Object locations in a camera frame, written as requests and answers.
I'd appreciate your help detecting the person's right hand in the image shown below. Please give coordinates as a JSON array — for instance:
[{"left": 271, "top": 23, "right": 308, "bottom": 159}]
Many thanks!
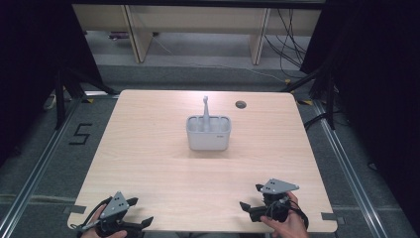
[{"left": 260, "top": 190, "right": 310, "bottom": 238}]

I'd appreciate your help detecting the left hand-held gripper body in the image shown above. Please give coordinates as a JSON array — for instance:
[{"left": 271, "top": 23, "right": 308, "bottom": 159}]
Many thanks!
[{"left": 94, "top": 190, "right": 145, "bottom": 238}]

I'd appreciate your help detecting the dark object under desk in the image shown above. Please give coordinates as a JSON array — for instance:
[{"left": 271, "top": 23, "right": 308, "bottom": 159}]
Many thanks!
[{"left": 108, "top": 31, "right": 131, "bottom": 42}]

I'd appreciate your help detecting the white electric toothbrush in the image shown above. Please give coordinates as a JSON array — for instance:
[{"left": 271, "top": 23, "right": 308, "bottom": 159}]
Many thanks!
[{"left": 201, "top": 95, "right": 212, "bottom": 134}]

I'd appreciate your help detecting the bundle of black hanging cables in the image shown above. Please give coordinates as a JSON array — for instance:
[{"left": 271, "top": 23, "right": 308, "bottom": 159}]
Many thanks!
[{"left": 263, "top": 8, "right": 309, "bottom": 79}]

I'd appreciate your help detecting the thick black floor cable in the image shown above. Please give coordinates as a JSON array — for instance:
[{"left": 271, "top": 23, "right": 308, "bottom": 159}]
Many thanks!
[{"left": 302, "top": 111, "right": 333, "bottom": 132}]

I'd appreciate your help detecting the person's left hand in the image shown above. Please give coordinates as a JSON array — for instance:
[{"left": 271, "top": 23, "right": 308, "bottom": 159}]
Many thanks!
[{"left": 80, "top": 204, "right": 129, "bottom": 238}]

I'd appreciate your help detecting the black curtain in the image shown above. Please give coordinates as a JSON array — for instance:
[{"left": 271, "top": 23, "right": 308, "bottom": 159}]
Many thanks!
[
  {"left": 299, "top": 0, "right": 420, "bottom": 232},
  {"left": 0, "top": 0, "right": 104, "bottom": 167}
]

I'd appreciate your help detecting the metal floor rail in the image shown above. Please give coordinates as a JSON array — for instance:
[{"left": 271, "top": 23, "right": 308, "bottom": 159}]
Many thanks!
[
  {"left": 0, "top": 97, "right": 84, "bottom": 238},
  {"left": 312, "top": 98, "right": 391, "bottom": 238}
]

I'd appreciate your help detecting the pale coiled cable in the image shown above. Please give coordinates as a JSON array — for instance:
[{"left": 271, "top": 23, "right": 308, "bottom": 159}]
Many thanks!
[{"left": 42, "top": 93, "right": 57, "bottom": 112}]

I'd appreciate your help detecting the white toothbrush holder box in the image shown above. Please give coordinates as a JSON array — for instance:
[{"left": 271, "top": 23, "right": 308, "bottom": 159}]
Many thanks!
[{"left": 185, "top": 114, "right": 232, "bottom": 152}]

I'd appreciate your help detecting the grey tape patch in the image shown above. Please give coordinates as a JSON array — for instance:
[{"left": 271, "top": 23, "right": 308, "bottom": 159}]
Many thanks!
[
  {"left": 320, "top": 211, "right": 347, "bottom": 226},
  {"left": 62, "top": 204, "right": 87, "bottom": 215}
]

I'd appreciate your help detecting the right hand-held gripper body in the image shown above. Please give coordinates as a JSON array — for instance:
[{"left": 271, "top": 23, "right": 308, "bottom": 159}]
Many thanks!
[{"left": 249, "top": 178, "right": 301, "bottom": 223}]

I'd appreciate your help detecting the black metal stand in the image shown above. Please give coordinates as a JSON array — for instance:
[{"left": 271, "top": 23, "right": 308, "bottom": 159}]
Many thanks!
[
  {"left": 53, "top": 64, "right": 121, "bottom": 131},
  {"left": 280, "top": 64, "right": 339, "bottom": 132}
]

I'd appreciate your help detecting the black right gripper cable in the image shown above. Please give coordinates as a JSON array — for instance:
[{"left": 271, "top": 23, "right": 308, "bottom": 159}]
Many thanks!
[{"left": 290, "top": 199, "right": 310, "bottom": 231}]

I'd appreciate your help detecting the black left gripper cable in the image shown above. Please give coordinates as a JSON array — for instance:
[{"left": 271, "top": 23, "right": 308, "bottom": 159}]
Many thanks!
[{"left": 70, "top": 195, "right": 114, "bottom": 233}]

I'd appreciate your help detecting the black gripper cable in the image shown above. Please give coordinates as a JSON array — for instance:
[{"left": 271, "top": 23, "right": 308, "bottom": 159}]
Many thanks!
[
  {"left": 70, "top": 195, "right": 114, "bottom": 233},
  {"left": 290, "top": 199, "right": 310, "bottom": 231}
]

